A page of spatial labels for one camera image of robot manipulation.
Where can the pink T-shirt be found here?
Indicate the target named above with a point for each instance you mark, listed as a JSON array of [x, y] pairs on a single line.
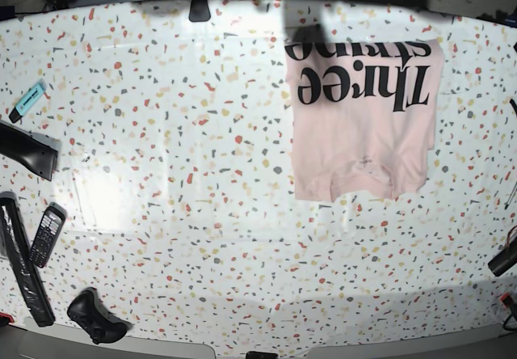
[[363, 116]]

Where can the terrazzo pattern table cloth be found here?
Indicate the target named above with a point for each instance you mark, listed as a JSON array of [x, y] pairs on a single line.
[[176, 177]]

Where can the black monitor stand foot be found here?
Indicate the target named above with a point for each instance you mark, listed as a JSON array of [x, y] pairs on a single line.
[[199, 11]]

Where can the small black object bottom edge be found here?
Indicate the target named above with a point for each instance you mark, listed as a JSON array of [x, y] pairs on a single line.
[[261, 355]]

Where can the black remote control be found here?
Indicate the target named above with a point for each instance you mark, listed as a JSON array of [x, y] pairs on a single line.
[[47, 233]]

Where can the black handheld device left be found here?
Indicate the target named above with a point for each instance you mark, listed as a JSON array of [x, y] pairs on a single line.
[[37, 152]]

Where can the black game controller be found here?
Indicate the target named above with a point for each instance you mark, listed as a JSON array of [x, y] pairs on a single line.
[[93, 317]]

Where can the light blue highlighter marker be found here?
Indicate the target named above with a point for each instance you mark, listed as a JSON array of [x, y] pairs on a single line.
[[22, 107]]

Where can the silver pen right edge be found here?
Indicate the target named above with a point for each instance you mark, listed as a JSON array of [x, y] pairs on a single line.
[[511, 196]]

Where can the long black bar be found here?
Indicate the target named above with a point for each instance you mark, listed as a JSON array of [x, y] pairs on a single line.
[[17, 252]]

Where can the black cylindrical tool right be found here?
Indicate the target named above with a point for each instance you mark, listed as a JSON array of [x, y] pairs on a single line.
[[504, 260]]

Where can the small red black clip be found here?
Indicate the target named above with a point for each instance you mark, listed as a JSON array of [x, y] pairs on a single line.
[[507, 300]]

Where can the red object bottom left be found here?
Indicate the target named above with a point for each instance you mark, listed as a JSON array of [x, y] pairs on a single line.
[[5, 320]]

